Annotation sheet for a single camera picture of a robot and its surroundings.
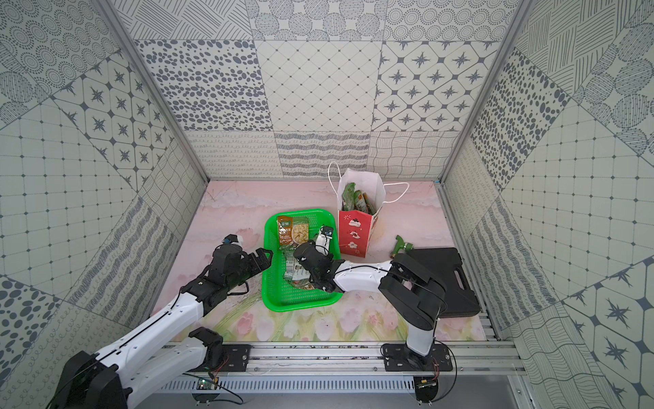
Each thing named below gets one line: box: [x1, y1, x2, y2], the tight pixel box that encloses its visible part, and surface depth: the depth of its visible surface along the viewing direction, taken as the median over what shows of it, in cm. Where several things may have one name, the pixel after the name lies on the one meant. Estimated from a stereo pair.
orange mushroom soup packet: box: [277, 215, 310, 253], surface depth 100 cm
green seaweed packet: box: [279, 244, 316, 290], surface depth 91 cm
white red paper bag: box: [327, 161, 410, 259], surface depth 93 cm
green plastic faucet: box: [390, 235, 414, 259], surface depth 98 cm
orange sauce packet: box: [354, 190, 368, 214], surface depth 98 cm
